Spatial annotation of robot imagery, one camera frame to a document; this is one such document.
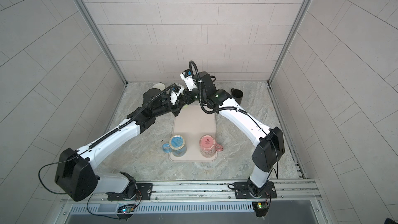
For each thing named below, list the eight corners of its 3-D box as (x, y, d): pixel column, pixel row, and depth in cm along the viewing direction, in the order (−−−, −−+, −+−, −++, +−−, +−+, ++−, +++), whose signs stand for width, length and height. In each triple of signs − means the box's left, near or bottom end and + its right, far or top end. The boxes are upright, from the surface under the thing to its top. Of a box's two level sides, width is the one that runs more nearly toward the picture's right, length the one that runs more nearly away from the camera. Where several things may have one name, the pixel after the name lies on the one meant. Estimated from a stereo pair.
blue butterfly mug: (165, 156, 83) (160, 149, 75) (167, 143, 88) (163, 135, 79) (186, 156, 83) (183, 149, 75) (187, 143, 88) (185, 135, 79)
